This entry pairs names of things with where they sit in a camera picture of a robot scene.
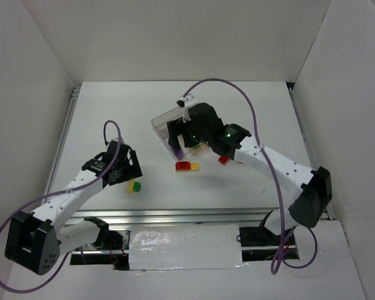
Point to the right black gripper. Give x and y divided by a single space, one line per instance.
181 129

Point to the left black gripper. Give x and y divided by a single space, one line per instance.
125 172

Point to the small green lego brick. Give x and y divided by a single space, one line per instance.
136 187

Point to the yellow curved lego brick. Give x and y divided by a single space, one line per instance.
130 187

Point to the purple lego brick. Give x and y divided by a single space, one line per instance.
178 154

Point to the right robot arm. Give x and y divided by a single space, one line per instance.
311 189

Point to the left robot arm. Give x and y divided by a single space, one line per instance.
37 239

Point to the clear small container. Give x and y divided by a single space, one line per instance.
165 140

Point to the clear smoky container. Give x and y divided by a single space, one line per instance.
159 124

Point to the red arch lego brick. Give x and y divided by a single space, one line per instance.
182 166

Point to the yellow flat lego plate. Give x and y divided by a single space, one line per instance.
194 167

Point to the aluminium rail frame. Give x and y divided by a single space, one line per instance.
215 192

